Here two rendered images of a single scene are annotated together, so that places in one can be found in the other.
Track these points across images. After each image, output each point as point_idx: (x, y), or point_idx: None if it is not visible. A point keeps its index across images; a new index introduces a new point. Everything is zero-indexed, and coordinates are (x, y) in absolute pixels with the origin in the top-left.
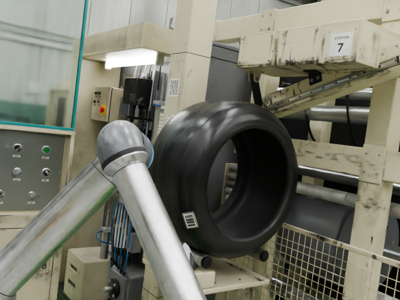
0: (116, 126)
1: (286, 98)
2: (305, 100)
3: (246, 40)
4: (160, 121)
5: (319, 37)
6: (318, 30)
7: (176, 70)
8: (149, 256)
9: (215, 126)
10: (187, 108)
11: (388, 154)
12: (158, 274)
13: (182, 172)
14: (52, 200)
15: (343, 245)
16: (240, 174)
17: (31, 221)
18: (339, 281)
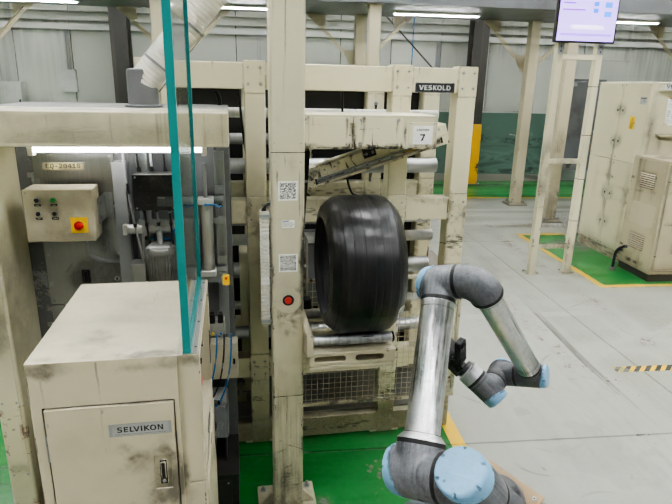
0: (483, 272)
1: (340, 171)
2: (360, 171)
3: (310, 121)
4: (263, 228)
5: (401, 127)
6: (399, 121)
7: (288, 172)
8: (516, 342)
9: (402, 230)
10: (348, 216)
11: (407, 200)
12: (521, 349)
13: (402, 278)
14: (436, 349)
15: (408, 277)
16: (318, 251)
17: (433, 373)
18: (406, 302)
